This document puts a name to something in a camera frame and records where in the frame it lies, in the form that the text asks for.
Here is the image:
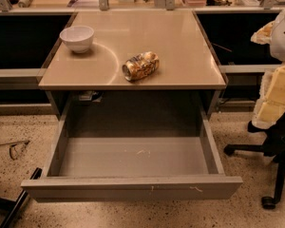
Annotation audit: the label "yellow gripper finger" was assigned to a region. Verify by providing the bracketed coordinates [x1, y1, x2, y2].
[252, 64, 285, 129]
[251, 22, 274, 45]

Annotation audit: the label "crushed orange soda can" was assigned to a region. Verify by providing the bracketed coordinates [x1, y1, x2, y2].
[122, 51, 160, 81]

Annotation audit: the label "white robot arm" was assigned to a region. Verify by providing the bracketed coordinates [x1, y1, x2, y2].
[251, 8, 285, 129]

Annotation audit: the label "grey cabinet with beige top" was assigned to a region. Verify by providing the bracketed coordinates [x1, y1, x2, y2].
[39, 9, 226, 113]

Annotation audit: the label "open grey top drawer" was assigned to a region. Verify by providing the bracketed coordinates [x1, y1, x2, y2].
[22, 91, 242, 202]

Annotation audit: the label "black office chair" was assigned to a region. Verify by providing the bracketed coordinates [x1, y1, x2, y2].
[224, 112, 285, 209]

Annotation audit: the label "white ceramic bowl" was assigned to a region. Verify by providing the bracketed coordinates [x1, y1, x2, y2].
[60, 26, 94, 53]

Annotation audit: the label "eyeglasses on floor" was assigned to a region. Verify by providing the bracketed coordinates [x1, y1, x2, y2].
[0, 140, 30, 161]

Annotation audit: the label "black metal stand leg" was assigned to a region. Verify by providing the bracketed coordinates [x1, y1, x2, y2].
[0, 167, 43, 228]

